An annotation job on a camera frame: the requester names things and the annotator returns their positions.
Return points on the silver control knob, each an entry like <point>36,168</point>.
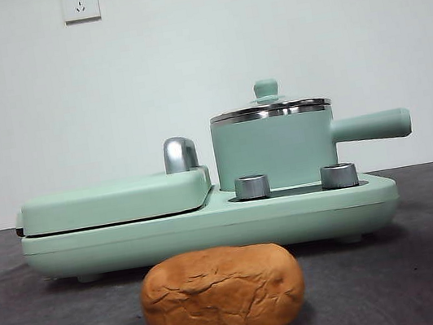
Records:
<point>339,176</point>
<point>252,187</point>

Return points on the glass pot lid green knob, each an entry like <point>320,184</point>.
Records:
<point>266,88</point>

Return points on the brown potato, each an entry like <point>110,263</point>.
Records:
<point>221,297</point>

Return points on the mint green breakfast machine base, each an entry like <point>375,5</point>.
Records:
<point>210,229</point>

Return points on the mint green griddle cover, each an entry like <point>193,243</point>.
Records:
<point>111,201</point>

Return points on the mint green saucepan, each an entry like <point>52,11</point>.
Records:
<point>272,149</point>

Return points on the white wall socket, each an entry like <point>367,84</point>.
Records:
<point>80,4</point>

